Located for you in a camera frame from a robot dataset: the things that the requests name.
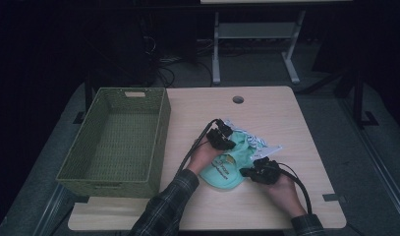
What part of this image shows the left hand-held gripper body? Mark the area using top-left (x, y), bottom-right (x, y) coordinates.
top-left (205, 118), bottom-right (237, 151)

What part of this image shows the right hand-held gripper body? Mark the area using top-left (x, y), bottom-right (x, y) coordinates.
top-left (249, 145), bottom-right (283, 185)

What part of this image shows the mint green striped baby garment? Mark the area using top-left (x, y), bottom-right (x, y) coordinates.
top-left (199, 119), bottom-right (271, 191)

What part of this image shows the green woven basket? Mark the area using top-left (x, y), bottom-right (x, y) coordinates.
top-left (55, 87), bottom-right (172, 200)

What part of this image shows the person's left hand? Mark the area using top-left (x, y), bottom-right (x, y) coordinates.
top-left (186, 139), bottom-right (224, 176)

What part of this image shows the person's right hand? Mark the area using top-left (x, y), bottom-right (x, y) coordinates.
top-left (257, 172), bottom-right (308, 219)

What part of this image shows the grey tape strip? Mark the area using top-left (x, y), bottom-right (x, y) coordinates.
top-left (321, 193), bottom-right (348, 203)

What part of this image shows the white metal stand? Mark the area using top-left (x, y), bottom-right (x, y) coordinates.
top-left (211, 9), bottom-right (307, 87)

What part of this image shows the right hand-held gripper cable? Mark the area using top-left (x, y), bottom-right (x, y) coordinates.
top-left (277, 162), bottom-right (314, 215)

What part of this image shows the tangle of floor cables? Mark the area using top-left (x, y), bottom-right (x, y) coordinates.
top-left (140, 33), bottom-right (215, 89)

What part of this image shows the aluminium floor rail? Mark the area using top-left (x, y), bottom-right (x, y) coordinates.
top-left (338, 97), bottom-right (400, 219)
top-left (31, 183), bottom-right (76, 236)

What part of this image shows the black frame post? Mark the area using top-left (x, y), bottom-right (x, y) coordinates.
top-left (352, 69), bottom-right (380, 128)
top-left (72, 72), bottom-right (93, 126)

